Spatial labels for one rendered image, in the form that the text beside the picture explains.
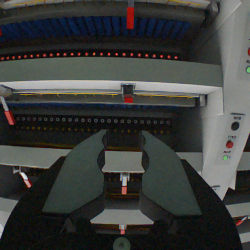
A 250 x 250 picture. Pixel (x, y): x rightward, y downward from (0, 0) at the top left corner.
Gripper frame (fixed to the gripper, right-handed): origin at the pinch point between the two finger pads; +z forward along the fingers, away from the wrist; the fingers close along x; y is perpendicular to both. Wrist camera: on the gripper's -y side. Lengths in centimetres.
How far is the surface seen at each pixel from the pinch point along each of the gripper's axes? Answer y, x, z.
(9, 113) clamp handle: 5.0, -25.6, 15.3
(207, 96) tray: 1.1, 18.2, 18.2
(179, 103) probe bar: 3.3, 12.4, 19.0
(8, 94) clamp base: 1.0, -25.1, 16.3
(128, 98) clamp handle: -0.7, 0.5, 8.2
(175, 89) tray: -0.4, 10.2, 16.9
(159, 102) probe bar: 3.3, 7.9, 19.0
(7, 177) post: 32, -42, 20
